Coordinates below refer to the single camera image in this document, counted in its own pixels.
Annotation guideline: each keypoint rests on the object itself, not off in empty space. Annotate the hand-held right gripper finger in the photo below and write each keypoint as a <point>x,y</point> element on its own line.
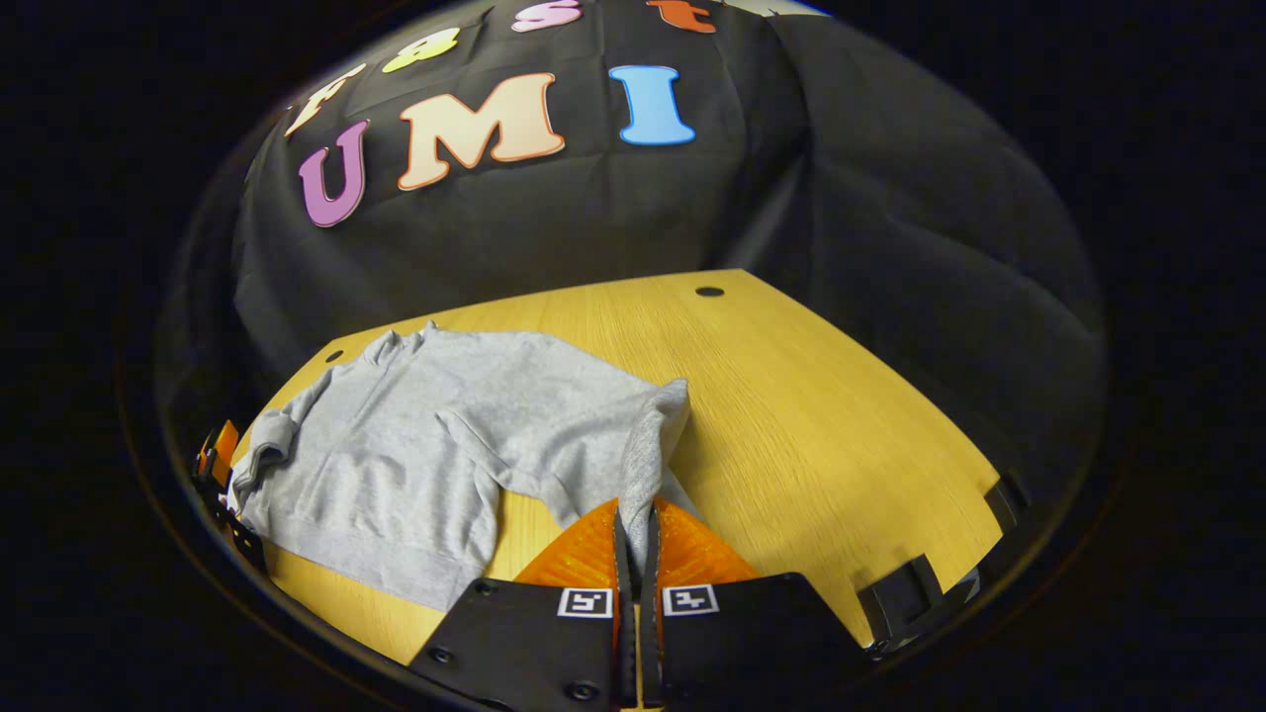
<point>625,593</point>
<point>650,633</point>

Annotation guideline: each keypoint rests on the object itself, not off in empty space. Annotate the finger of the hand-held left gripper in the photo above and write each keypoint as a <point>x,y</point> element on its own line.
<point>220,450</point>

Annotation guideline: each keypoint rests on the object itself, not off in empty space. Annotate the grey sweatshirt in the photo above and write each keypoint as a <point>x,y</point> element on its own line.
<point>415,445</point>

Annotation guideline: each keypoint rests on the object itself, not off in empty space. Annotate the black backdrop cloth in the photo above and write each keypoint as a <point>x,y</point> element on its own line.
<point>593,227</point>

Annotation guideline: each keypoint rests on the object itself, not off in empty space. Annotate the black table edge bracket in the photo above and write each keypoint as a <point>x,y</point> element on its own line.
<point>895,598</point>
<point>1009,502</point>

